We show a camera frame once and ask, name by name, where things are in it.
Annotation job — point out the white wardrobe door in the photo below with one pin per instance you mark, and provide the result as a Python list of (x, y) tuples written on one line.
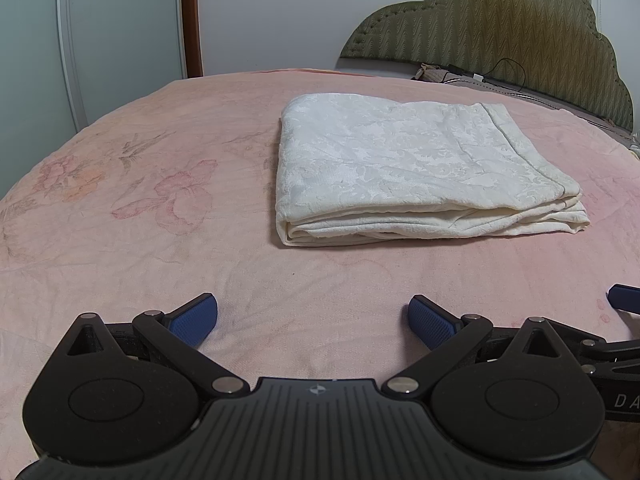
[(125, 35)]

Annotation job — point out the white blanket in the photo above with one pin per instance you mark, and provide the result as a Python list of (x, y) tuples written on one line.
[(400, 160)]

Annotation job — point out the olive padded headboard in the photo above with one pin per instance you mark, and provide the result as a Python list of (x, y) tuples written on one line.
[(500, 25)]

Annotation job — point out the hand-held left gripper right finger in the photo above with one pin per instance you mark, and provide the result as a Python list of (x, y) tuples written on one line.
[(431, 321)]

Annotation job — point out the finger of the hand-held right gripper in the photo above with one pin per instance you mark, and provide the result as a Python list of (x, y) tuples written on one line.
[(625, 296)]

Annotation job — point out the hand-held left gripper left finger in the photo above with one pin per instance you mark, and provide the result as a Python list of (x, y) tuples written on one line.
[(192, 320)]

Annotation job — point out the pink floral bed sheet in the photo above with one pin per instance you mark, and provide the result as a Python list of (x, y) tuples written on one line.
[(200, 240)]

